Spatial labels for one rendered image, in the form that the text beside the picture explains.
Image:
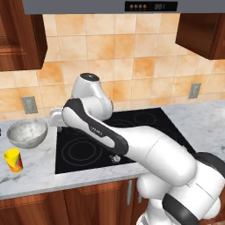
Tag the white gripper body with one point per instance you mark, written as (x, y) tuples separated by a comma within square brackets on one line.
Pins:
[(55, 117)]

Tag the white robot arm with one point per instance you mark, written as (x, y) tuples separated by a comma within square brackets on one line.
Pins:
[(164, 155)]

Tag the grey speckled bowl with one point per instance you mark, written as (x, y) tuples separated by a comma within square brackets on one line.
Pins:
[(27, 133)]

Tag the yellow and red cup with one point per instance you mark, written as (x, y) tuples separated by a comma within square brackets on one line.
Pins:
[(13, 160)]

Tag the black hob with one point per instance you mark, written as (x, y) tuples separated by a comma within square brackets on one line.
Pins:
[(79, 149)]

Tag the small white hob knob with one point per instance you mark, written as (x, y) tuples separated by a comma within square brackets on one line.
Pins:
[(116, 158)]

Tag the wooden base cupboard door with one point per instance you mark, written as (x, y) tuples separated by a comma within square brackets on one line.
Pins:
[(137, 212), (99, 202), (32, 209)]

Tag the grey range hood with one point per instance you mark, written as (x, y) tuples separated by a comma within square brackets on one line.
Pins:
[(88, 6)]

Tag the grey wall socket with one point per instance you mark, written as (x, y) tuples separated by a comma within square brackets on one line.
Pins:
[(194, 90), (29, 105)]

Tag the dark wooden wall cupboard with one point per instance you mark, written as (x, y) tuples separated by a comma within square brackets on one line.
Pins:
[(203, 33), (20, 35)]

